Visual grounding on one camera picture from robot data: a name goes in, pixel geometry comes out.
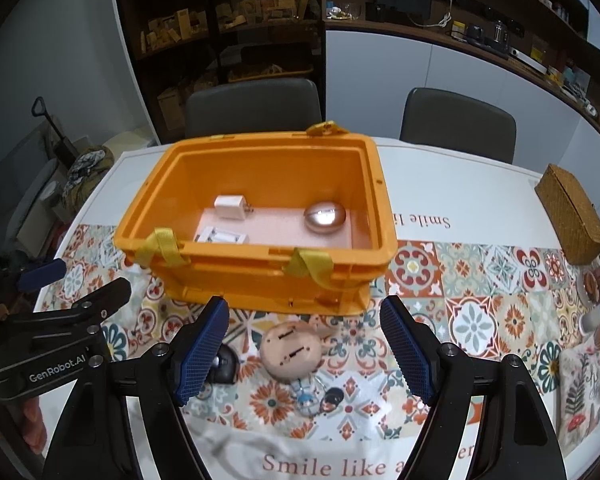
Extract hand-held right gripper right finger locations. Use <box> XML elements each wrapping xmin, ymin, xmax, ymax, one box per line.
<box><xmin>379</xmin><ymin>295</ymin><xmax>567</xmax><ymax>480</ymax></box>

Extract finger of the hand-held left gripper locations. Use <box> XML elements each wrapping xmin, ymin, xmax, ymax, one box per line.
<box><xmin>0</xmin><ymin>277</ymin><xmax>132</xmax><ymax>362</ymax></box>
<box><xmin>0</xmin><ymin>255</ymin><xmax>67</xmax><ymax>295</ymax></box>

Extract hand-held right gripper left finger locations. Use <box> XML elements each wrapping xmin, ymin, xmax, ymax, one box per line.
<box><xmin>41</xmin><ymin>296</ymin><xmax>231</xmax><ymax>480</ymax></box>

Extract black round device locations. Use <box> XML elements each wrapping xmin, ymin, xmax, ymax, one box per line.
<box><xmin>207</xmin><ymin>344</ymin><xmax>240</xmax><ymax>386</ymax></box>

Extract pink round device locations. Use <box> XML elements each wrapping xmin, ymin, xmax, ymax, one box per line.
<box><xmin>259</xmin><ymin>321</ymin><xmax>341</xmax><ymax>380</ymax></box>

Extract orange plastic crate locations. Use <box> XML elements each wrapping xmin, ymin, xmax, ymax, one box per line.
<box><xmin>114</xmin><ymin>120</ymin><xmax>398</xmax><ymax>317</ymax></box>

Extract key fob with blue figure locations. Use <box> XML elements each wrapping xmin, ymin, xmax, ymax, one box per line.
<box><xmin>292</xmin><ymin>377</ymin><xmax>346</xmax><ymax>417</ymax></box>

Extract white battery box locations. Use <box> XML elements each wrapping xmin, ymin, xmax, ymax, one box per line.
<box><xmin>194</xmin><ymin>226</ymin><xmax>250</xmax><ymax>245</ymax></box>

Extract white charger adapter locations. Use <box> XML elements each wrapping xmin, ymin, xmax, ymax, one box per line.
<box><xmin>214</xmin><ymin>195</ymin><xmax>256</xmax><ymax>222</ymax></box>

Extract silver egg-shaped case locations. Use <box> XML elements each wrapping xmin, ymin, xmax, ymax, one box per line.
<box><xmin>304</xmin><ymin>201</ymin><xmax>348</xmax><ymax>233</ymax></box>

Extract person's left hand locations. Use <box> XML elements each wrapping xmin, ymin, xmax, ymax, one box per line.
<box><xmin>20</xmin><ymin>396</ymin><xmax>48</xmax><ymax>448</ymax></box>

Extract grey sofa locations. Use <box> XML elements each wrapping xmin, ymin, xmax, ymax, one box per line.
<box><xmin>0</xmin><ymin>135</ymin><xmax>61</xmax><ymax>261</ymax></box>

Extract patterned fabric bag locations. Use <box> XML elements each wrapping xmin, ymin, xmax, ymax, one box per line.
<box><xmin>62</xmin><ymin>146</ymin><xmax>113</xmax><ymax>211</ymax></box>

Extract mushroom print cloth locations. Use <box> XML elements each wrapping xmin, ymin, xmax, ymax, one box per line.
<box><xmin>557</xmin><ymin>335</ymin><xmax>600</xmax><ymax>453</ymax></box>

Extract small brown dish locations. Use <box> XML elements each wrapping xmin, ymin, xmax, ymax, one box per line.
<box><xmin>582</xmin><ymin>267</ymin><xmax>600</xmax><ymax>301</ymax></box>

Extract cardboard box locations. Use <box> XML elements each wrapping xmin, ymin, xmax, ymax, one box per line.
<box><xmin>157</xmin><ymin>87</ymin><xmax>186</xmax><ymax>131</ymax></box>

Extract wicker box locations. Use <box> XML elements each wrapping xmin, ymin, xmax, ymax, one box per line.
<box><xmin>535</xmin><ymin>162</ymin><xmax>600</xmax><ymax>266</ymax></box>

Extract grey chair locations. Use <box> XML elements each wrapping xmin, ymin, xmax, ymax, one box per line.
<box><xmin>185</xmin><ymin>78</ymin><xmax>322</xmax><ymax>138</ymax></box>
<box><xmin>400</xmin><ymin>87</ymin><xmax>517</xmax><ymax>163</ymax></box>

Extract dark wooden shelf unit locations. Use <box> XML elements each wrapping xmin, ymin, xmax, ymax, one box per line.
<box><xmin>112</xmin><ymin>0</ymin><xmax>326</xmax><ymax>143</ymax></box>

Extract white sideboard cabinet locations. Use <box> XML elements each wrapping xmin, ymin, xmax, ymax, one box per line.
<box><xmin>325</xmin><ymin>15</ymin><xmax>600</xmax><ymax>171</ymax></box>

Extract long white box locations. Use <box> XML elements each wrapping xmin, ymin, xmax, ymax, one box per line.
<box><xmin>507</xmin><ymin>47</ymin><xmax>548</xmax><ymax>73</ymax></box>

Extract group of wooden models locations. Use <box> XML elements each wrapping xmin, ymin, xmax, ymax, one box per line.
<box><xmin>140</xmin><ymin>0</ymin><xmax>321</xmax><ymax>56</ymax></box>

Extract black D-handle tool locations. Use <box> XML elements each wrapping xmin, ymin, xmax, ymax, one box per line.
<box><xmin>32</xmin><ymin>97</ymin><xmax>78</xmax><ymax>168</ymax></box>

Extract white cable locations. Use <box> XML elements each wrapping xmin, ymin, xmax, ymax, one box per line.
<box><xmin>407</xmin><ymin>0</ymin><xmax>456</xmax><ymax>28</ymax></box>

